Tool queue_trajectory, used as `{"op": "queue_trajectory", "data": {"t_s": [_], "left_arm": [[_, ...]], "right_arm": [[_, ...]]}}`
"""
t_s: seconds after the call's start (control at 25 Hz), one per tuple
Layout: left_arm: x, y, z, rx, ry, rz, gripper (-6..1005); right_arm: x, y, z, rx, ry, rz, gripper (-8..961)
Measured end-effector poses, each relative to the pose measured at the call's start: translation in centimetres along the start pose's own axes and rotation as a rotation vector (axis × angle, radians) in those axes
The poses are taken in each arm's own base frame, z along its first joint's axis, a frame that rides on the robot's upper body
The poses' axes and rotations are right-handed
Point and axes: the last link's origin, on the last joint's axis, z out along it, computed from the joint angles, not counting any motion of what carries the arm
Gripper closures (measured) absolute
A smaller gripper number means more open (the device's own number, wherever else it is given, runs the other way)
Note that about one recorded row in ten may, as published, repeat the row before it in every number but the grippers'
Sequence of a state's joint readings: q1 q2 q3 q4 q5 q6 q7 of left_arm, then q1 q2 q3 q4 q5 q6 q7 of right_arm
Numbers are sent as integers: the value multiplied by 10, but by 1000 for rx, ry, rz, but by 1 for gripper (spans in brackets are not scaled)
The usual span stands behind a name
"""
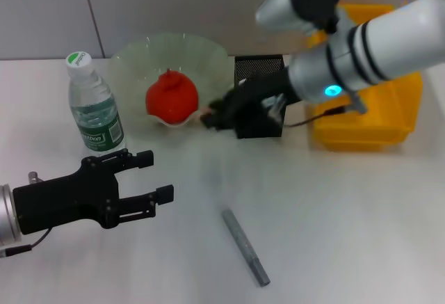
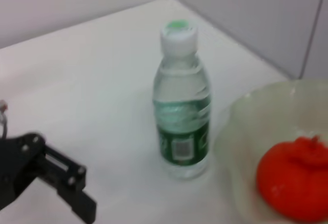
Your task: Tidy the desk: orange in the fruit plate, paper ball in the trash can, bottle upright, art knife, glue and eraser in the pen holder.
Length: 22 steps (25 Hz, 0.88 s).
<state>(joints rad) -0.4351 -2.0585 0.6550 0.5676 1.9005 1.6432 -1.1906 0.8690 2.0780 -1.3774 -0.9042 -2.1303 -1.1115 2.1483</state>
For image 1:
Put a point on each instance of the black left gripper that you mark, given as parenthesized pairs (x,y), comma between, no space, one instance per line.
(62,196)

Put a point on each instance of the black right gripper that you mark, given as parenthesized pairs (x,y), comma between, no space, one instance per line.
(257,98)

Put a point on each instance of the small beige eraser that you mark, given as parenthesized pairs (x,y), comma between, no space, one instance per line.
(205,111)

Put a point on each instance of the red-orange toy orange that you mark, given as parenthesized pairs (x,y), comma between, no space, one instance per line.
(172,98)

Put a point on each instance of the clear green-label water bottle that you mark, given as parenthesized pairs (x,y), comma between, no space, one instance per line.
(97,126)

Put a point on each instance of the grey marker pen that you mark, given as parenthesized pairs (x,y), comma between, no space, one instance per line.
(243,241)

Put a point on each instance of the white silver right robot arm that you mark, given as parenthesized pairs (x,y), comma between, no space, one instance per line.
(382,46)

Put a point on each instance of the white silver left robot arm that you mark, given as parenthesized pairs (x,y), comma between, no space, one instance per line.
(7,213)

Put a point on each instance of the black mesh pen holder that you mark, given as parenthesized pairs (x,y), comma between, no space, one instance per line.
(260,64)

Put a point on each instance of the pale green wavy glass plate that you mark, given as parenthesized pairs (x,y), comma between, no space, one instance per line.
(128,74)

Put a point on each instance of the yellow plastic storage bin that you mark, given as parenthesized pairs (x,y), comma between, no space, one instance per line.
(365,133)

